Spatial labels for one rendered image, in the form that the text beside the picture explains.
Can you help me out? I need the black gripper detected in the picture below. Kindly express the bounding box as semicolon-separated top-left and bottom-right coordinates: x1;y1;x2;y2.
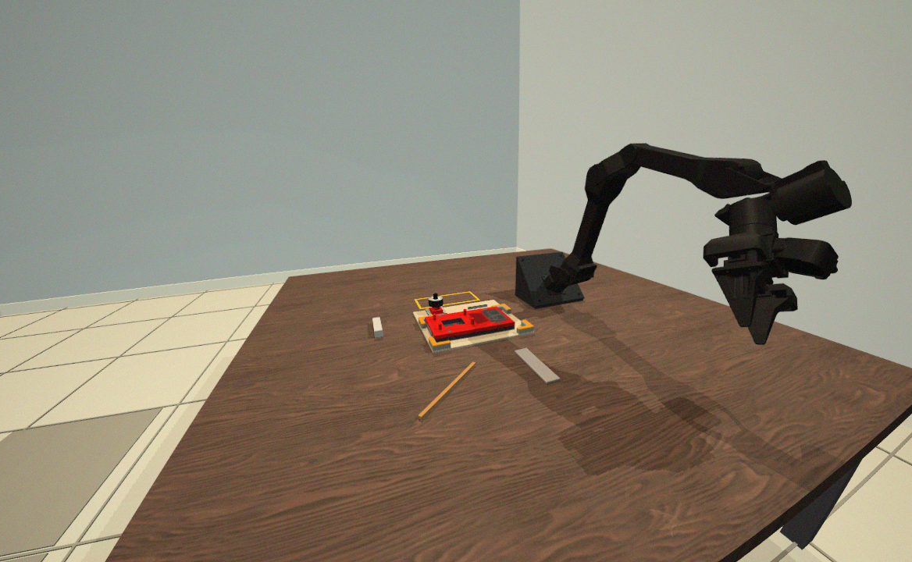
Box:
703;223;798;345

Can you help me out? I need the grey flat bar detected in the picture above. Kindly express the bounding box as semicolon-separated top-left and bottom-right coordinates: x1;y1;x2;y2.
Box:
515;348;560;383

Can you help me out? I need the beige flat slab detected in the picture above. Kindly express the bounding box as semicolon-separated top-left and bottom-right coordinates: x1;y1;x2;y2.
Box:
413;300;534;353

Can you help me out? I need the orange thin wooden stick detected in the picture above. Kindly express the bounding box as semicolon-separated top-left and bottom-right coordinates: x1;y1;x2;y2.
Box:
419;362;476;420

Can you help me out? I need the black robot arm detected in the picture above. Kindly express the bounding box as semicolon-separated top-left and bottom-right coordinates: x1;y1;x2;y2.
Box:
542;143;852;295

